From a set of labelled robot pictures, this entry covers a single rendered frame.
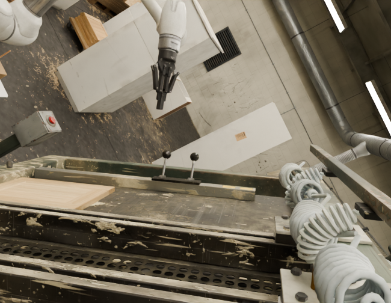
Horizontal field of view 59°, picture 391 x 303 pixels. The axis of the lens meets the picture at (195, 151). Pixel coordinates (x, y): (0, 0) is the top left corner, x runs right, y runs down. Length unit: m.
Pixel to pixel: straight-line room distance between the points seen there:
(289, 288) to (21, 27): 1.68
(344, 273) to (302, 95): 9.17
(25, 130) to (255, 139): 3.70
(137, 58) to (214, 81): 5.89
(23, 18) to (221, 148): 3.72
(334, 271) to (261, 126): 4.71
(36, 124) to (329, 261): 1.62
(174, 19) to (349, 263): 1.23
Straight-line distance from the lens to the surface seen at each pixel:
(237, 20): 9.80
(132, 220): 0.89
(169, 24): 1.46
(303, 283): 0.58
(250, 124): 5.06
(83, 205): 1.19
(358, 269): 0.38
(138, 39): 3.90
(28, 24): 1.93
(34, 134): 1.87
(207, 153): 5.15
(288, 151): 9.52
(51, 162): 1.77
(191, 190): 1.40
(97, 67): 4.04
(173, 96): 6.46
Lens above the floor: 1.88
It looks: 13 degrees down
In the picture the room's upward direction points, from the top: 64 degrees clockwise
